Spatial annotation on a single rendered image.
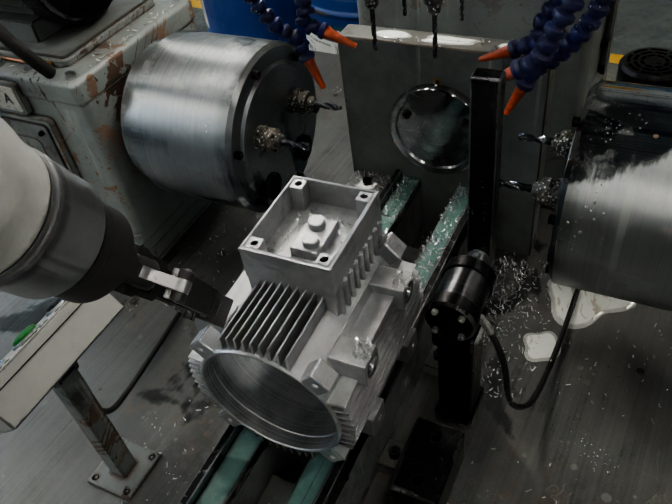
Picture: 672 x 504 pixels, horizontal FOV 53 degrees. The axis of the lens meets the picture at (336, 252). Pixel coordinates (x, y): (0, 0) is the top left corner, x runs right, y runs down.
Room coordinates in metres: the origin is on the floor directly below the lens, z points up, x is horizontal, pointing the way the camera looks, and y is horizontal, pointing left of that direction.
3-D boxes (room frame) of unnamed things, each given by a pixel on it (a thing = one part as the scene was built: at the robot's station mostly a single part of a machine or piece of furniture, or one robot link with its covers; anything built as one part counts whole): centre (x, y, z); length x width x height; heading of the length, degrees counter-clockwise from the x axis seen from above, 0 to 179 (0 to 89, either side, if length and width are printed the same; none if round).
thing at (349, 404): (0.48, 0.04, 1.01); 0.20 x 0.19 x 0.19; 149
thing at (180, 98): (0.93, 0.18, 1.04); 0.37 x 0.25 x 0.25; 58
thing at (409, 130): (0.82, -0.17, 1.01); 0.15 x 0.02 x 0.15; 58
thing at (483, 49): (0.87, -0.21, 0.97); 0.30 x 0.11 x 0.34; 58
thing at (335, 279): (0.52, 0.02, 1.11); 0.12 x 0.11 x 0.07; 149
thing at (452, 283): (0.63, -0.26, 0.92); 0.45 x 0.13 x 0.24; 148
